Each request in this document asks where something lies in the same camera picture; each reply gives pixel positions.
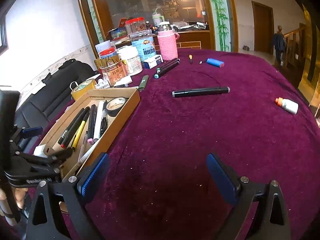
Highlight black marker pen white label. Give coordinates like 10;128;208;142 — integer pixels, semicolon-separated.
100;100;108;136

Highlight white plastic jar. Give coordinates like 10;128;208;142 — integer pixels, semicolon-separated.
117;46;143;75

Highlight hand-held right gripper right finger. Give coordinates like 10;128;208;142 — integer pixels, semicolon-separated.
206;153;292;240

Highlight orange label jar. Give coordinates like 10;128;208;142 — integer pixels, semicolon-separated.
99;49;129;85

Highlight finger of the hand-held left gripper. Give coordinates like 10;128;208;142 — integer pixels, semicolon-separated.
22;148;74;167
11;127;43;150

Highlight person in dark clothes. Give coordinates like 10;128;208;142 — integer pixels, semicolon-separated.
272;33;287;63

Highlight pink knit covered thermos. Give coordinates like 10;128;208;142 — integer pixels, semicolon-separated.
157;22;180;61

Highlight yellow pen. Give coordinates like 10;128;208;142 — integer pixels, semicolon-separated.
71;120;87;152

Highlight blue battery pack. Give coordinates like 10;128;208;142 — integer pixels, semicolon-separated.
206;58;225;68

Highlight black rubber grip pen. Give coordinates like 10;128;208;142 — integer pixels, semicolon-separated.
58;108;85;145

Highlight small white blue box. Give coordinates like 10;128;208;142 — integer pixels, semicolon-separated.
144;54;163;69

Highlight clear jar red lid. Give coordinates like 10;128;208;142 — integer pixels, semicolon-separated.
125;17;147;34

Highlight wooden counter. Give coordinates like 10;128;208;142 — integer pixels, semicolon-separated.
175;30;210;49

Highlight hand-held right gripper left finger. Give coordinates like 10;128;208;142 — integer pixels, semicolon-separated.
25;152;110;240

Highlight clear gel pen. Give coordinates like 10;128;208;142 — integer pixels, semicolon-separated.
78;130;88;164

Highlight black marker grey cap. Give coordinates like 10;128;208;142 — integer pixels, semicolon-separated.
172;86;230;98

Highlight white charger with prongs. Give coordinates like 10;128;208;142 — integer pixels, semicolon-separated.
34;144;54;158

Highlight person's left hand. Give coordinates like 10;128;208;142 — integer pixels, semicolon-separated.
15;188;29;210

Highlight cardboard tray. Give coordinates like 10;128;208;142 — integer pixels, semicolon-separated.
37;88;141;183

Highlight black tape roll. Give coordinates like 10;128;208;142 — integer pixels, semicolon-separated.
106;97;127;117

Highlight brown wooden door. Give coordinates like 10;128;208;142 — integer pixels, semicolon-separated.
251;1;275;55

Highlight purple velvet tablecloth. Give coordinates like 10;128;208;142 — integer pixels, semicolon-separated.
25;49;320;240

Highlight tan packing tape roll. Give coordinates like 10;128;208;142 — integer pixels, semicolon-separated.
71;79;97;102

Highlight white tube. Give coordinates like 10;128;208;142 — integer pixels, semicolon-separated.
93;101;104;140

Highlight white plastic tub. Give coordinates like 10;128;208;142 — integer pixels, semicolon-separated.
95;41;116;53

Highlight white bottle orange cap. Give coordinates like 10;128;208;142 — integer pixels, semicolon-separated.
275;97;299;115

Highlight black marker red cap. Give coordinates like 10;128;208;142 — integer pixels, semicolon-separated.
60;107;91;148

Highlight black markers near jars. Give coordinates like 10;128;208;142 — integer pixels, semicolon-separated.
154;59;180;79

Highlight black leather sofa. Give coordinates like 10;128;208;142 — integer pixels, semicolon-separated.
15;59;100;130

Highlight black marker teal cap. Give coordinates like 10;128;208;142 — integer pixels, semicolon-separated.
156;58;178;72

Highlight wooden stair railing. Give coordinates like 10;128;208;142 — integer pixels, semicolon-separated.
284;22;307;68

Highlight white green cup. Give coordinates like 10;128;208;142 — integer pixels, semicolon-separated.
152;14;165;27

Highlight bamboo painted panel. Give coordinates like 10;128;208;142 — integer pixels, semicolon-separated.
205;0;232;52

